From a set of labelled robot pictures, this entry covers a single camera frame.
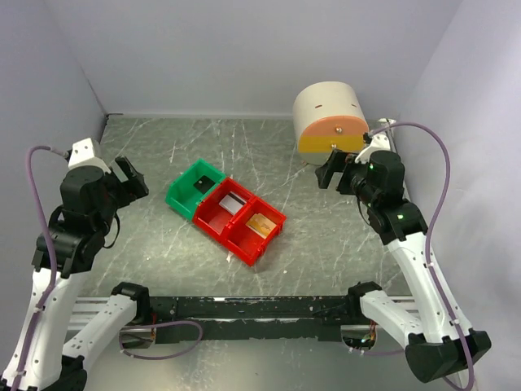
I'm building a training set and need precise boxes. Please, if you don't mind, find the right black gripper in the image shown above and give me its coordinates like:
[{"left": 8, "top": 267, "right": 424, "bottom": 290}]
[{"left": 315, "top": 148, "right": 378, "bottom": 207}]

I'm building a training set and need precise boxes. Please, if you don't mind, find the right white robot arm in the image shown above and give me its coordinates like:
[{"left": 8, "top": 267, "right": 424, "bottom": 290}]
[{"left": 315, "top": 149, "right": 492, "bottom": 383}]

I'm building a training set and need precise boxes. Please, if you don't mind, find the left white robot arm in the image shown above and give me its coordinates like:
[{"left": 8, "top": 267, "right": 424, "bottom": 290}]
[{"left": 1, "top": 156, "right": 152, "bottom": 390}]

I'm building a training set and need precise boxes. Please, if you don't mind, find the black card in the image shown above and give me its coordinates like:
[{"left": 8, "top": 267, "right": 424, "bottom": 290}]
[{"left": 194, "top": 175, "right": 215, "bottom": 194}]

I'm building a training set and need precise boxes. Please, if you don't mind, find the gold orange card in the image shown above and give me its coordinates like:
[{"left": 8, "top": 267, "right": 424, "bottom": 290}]
[{"left": 246, "top": 213, "right": 277, "bottom": 238}]

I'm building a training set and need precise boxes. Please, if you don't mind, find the white magnetic stripe card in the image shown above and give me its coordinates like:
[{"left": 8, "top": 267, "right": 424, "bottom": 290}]
[{"left": 219, "top": 192, "right": 247, "bottom": 215}]

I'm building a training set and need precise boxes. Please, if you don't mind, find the green plastic bin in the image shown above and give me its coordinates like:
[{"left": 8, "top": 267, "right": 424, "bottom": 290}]
[{"left": 165, "top": 159, "right": 226, "bottom": 221}]

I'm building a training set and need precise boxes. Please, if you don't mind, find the beige cylindrical drawer cabinet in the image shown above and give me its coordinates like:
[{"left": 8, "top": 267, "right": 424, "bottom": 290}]
[{"left": 292, "top": 81, "right": 369, "bottom": 166}]

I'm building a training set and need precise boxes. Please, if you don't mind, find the middle red plastic bin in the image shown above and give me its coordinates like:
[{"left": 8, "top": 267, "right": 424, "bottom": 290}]
[{"left": 192, "top": 178, "right": 254, "bottom": 244}]

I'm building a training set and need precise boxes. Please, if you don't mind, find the red plastic bin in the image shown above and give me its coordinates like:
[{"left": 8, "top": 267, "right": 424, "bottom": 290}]
[
  {"left": 192, "top": 178, "right": 254, "bottom": 244},
  {"left": 223, "top": 197, "right": 287, "bottom": 266}
]

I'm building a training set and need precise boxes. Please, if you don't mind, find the right red plastic bin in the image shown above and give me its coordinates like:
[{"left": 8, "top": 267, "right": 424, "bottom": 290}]
[{"left": 223, "top": 197, "right": 287, "bottom": 266}]

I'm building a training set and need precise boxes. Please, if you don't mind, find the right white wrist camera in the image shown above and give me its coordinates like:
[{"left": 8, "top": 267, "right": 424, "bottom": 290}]
[{"left": 355, "top": 118, "right": 396, "bottom": 165}]

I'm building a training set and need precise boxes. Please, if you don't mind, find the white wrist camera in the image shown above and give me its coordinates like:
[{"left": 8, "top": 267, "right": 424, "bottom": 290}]
[
  {"left": 355, "top": 118, "right": 396, "bottom": 165},
  {"left": 68, "top": 138, "right": 111, "bottom": 174}
]

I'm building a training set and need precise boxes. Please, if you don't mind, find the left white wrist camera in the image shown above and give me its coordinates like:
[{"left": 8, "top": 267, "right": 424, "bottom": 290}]
[{"left": 68, "top": 138, "right": 111, "bottom": 174}]

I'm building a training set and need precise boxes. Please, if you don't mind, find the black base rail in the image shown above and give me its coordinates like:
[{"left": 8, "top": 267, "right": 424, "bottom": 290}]
[{"left": 128, "top": 296, "right": 370, "bottom": 344}]

